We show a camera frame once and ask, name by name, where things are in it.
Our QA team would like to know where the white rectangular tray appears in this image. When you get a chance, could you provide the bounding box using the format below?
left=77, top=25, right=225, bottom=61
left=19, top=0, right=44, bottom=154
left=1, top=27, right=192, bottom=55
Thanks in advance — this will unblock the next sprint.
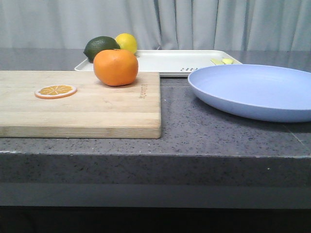
left=74, top=50, right=242, bottom=78

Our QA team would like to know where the green lime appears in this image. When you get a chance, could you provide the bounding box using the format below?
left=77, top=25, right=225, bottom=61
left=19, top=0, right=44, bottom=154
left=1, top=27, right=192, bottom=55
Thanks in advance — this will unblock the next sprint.
left=84, top=36, right=120, bottom=63

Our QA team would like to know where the grey curtain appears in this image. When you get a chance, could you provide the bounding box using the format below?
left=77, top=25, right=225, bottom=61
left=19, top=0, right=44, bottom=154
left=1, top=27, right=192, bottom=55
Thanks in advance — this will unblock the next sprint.
left=0, top=0, right=311, bottom=51

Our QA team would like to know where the orange slice toy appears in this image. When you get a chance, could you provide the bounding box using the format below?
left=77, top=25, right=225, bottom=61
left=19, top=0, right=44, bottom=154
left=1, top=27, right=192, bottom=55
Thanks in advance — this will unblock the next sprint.
left=35, top=84, right=77, bottom=100

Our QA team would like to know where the wooden cutting board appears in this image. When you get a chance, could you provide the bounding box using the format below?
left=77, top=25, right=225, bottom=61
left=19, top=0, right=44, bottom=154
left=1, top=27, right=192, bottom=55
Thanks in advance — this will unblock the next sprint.
left=0, top=71, right=161, bottom=139

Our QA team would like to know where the yellow lemon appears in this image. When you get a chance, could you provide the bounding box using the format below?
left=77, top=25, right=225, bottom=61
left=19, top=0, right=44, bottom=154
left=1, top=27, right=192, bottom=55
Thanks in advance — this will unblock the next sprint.
left=115, top=33, right=138, bottom=54

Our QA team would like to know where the light blue plate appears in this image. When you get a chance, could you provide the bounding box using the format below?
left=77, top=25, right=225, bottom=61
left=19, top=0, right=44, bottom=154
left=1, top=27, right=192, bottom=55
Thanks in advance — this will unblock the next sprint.
left=188, top=64, right=311, bottom=123

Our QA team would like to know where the orange mandarin fruit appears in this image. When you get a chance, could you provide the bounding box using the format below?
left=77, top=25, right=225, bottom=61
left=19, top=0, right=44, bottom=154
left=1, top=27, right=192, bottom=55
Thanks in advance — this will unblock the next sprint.
left=93, top=50, right=138, bottom=86

